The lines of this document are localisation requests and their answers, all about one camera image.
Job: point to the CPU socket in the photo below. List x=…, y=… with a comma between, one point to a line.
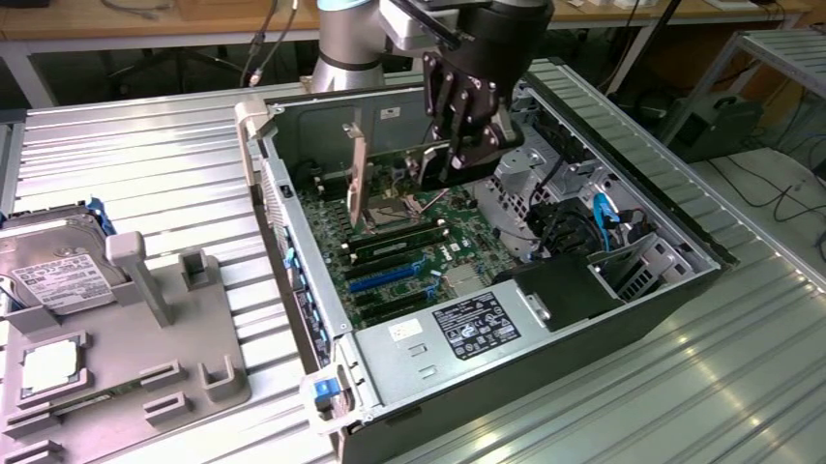
x=387, y=217

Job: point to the silver disk bay cage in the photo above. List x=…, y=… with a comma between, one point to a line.
x=517, y=169

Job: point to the silver perforated disk bay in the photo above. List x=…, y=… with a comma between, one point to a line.
x=645, y=270

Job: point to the black expansion slot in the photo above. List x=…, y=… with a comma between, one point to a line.
x=378, y=269
x=395, y=309
x=390, y=296

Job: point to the metal slat side table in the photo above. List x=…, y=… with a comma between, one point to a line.
x=794, y=53

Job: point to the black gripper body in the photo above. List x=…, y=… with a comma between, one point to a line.
x=510, y=38

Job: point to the hard disk with blue caddy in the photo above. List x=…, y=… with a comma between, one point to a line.
x=51, y=270

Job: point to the black box device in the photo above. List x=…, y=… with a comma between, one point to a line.
x=717, y=125

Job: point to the blue case latch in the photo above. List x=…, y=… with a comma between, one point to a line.
x=325, y=390

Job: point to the black case lock latch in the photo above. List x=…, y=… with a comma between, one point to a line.
x=287, y=190

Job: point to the wooden desk with white frame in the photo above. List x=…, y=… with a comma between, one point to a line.
x=162, y=26

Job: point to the blue expansion slot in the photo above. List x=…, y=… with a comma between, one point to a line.
x=381, y=279

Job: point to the grey and black PC case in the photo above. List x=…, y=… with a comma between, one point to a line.
x=645, y=338

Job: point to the green motherboard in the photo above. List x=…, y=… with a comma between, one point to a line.
x=465, y=241

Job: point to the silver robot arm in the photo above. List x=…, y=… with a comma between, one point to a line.
x=345, y=53

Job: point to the graphics card with metal bracket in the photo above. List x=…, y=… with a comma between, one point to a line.
x=357, y=193

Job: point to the black plastic shroud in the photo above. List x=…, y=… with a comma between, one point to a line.
x=562, y=290

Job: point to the silver CPU chip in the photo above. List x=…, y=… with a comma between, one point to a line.
x=48, y=367

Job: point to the silver chipset heatsink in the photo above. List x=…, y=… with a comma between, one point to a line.
x=463, y=281

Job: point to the green RAM stick with label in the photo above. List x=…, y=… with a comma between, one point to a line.
x=401, y=241

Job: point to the silver power supply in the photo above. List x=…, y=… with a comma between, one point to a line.
x=419, y=357

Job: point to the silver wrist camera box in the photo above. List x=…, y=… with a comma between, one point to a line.
x=403, y=29

